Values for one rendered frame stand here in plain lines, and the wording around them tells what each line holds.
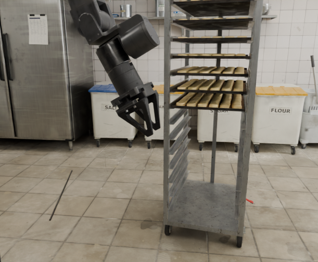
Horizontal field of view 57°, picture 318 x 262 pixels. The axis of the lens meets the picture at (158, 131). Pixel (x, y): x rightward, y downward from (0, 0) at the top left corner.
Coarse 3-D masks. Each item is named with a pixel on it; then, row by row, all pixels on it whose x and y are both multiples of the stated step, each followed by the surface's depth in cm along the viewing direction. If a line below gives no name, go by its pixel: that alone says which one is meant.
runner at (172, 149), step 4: (184, 128) 217; (188, 128) 227; (184, 132) 216; (180, 136) 201; (184, 136) 206; (176, 140) 190; (180, 140) 197; (176, 144) 189; (180, 144) 190; (172, 148) 180; (176, 148) 181; (172, 152) 174
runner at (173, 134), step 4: (188, 116) 227; (184, 120) 213; (188, 120) 215; (180, 124) 198; (184, 124) 203; (176, 128) 188; (180, 128) 192; (172, 132) 176; (176, 132) 183; (172, 136) 174
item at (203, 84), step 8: (192, 80) 205; (200, 80) 206; (224, 80) 208; (232, 80) 205; (240, 80) 205; (184, 88) 164; (192, 88) 162; (200, 88) 162; (208, 88) 167; (216, 88) 160; (224, 88) 160; (232, 88) 176; (240, 88) 160
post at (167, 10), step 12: (168, 0) 150; (168, 12) 151; (168, 24) 153; (168, 36) 154; (168, 48) 156; (168, 60) 157; (168, 72) 159; (168, 84) 161; (168, 96) 162; (168, 108) 164; (168, 120) 166; (168, 132) 168; (168, 144) 170; (168, 156) 172; (168, 204) 181; (168, 216) 183
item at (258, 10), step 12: (252, 48) 145; (252, 60) 146; (252, 72) 147; (252, 84) 149; (252, 96) 150; (252, 108) 152; (252, 120) 153; (240, 204) 167; (240, 216) 169; (240, 228) 171
